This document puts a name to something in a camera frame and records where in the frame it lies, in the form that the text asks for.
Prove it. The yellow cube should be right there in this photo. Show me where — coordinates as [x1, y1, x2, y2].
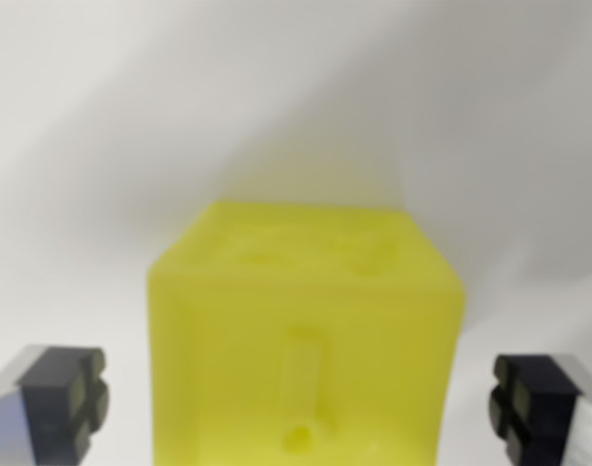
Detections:
[146, 200, 467, 466]

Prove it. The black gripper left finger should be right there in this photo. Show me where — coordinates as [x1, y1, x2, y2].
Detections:
[0, 345, 111, 466]

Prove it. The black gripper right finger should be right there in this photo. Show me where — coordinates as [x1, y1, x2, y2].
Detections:
[487, 353, 592, 466]

